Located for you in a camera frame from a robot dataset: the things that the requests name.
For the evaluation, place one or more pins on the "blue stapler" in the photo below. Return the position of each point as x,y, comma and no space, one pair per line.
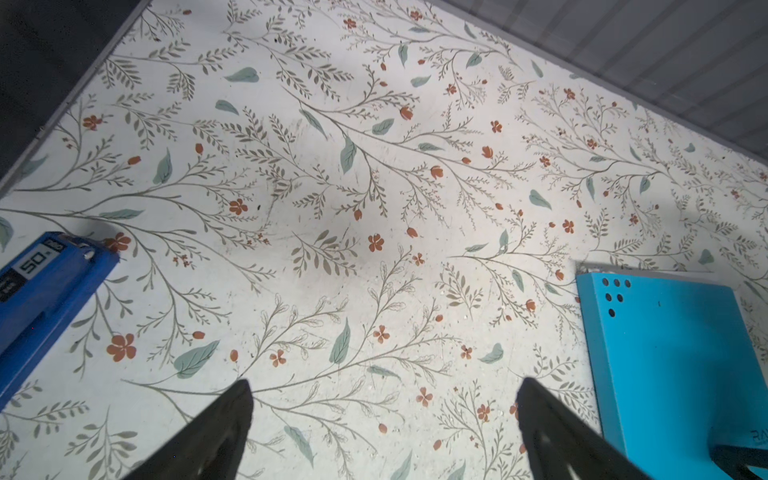
42,290

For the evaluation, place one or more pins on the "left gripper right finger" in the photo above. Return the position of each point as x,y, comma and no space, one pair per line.
560,445

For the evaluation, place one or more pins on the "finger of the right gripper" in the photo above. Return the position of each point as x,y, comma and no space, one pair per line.
741,462

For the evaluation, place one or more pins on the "blue folder black inside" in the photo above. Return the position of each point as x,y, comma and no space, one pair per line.
674,370

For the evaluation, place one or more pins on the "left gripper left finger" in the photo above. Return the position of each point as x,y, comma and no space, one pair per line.
211,446

